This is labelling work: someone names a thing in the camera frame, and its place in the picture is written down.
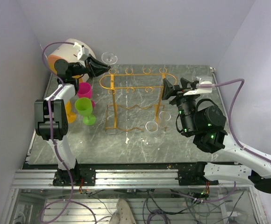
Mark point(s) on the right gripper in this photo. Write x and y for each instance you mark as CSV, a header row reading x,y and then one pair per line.
x,y
170,89

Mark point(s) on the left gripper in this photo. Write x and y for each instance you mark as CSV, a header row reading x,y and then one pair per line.
x,y
92,66

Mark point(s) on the clear wine glass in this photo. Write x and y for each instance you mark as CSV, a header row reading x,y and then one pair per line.
x,y
109,58
150,131
163,119

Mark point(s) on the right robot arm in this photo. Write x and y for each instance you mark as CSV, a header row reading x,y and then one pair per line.
x,y
204,121

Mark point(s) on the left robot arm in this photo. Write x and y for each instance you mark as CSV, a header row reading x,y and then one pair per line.
x,y
51,122

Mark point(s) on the pink plastic goblet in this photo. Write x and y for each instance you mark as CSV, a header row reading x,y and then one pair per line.
x,y
84,96

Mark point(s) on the cream cylindrical box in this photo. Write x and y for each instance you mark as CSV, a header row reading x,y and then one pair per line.
x,y
66,52

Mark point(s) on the green plastic goblet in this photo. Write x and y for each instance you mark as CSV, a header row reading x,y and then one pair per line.
x,y
84,108

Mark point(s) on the orange plastic goblet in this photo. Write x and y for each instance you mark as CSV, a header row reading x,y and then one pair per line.
x,y
71,117

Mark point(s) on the white cloth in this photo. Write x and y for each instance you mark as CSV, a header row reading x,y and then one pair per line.
x,y
123,214

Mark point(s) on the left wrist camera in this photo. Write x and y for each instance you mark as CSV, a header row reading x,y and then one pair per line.
x,y
82,52

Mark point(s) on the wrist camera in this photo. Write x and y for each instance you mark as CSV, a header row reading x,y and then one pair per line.
x,y
204,85
82,52

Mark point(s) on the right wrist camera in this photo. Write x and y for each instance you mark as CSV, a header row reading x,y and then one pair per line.
x,y
204,85

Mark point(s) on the gold wire glass rack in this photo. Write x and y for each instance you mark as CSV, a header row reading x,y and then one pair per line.
x,y
133,94

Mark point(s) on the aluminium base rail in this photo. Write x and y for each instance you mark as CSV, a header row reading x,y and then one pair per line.
x,y
106,179

